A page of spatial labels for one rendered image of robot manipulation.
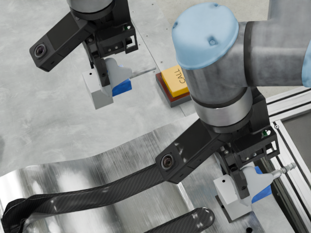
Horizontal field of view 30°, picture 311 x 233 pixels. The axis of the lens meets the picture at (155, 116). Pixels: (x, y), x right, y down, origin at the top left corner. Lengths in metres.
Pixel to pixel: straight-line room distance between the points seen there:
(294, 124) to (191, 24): 1.25
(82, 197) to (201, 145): 0.29
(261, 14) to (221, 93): 1.76
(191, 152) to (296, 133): 1.09
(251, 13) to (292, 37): 1.79
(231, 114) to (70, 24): 0.32
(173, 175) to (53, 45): 0.28
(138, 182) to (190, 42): 0.43
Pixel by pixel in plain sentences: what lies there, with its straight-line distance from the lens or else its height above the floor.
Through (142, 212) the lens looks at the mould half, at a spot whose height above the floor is 0.88.
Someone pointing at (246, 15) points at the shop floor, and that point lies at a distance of 2.42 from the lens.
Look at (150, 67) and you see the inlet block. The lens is 1.07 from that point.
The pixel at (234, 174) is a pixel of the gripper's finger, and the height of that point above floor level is 1.05.
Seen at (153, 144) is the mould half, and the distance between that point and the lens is 1.03.
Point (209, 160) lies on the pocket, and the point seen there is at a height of 0.86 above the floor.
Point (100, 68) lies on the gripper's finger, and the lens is 0.94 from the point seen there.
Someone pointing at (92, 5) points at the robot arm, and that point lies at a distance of 0.86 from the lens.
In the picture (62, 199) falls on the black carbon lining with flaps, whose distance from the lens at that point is 0.98.
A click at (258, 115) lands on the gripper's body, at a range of 0.78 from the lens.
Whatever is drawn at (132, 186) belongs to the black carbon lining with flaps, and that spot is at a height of 0.88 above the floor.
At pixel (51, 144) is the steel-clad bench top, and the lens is 1.17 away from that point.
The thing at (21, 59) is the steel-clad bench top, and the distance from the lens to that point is 1.31.
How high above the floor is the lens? 1.77
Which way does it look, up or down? 57 degrees down
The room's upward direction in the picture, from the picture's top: 8 degrees counter-clockwise
